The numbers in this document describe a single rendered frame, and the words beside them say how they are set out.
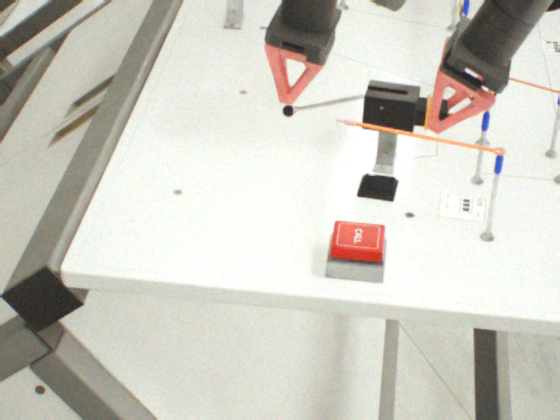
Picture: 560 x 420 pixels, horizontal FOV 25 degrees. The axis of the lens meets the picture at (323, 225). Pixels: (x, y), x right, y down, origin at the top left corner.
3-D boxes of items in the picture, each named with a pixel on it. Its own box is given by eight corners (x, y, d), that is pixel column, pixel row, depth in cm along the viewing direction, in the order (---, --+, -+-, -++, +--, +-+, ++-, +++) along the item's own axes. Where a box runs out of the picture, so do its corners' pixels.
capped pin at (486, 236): (477, 234, 128) (491, 143, 122) (491, 233, 129) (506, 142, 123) (482, 242, 127) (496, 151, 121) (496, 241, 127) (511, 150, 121)
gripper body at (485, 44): (504, 58, 135) (543, 3, 131) (498, 99, 127) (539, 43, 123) (453, 27, 134) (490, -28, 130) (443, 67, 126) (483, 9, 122)
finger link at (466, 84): (463, 125, 137) (510, 60, 132) (457, 156, 131) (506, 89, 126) (410, 94, 137) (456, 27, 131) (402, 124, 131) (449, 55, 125)
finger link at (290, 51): (323, 92, 141) (341, 17, 135) (311, 121, 135) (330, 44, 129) (265, 76, 141) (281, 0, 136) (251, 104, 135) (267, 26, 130)
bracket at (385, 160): (377, 151, 141) (381, 112, 139) (398, 154, 141) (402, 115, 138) (371, 171, 138) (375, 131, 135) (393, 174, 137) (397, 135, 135)
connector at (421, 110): (403, 111, 137) (405, 95, 136) (447, 116, 137) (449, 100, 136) (402, 124, 135) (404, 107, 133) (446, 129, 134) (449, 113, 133)
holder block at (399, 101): (366, 111, 139) (369, 79, 136) (416, 118, 138) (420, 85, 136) (361, 129, 135) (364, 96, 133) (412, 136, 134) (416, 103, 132)
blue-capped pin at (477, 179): (470, 177, 138) (480, 107, 133) (483, 179, 138) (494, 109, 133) (469, 184, 137) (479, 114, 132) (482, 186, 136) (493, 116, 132)
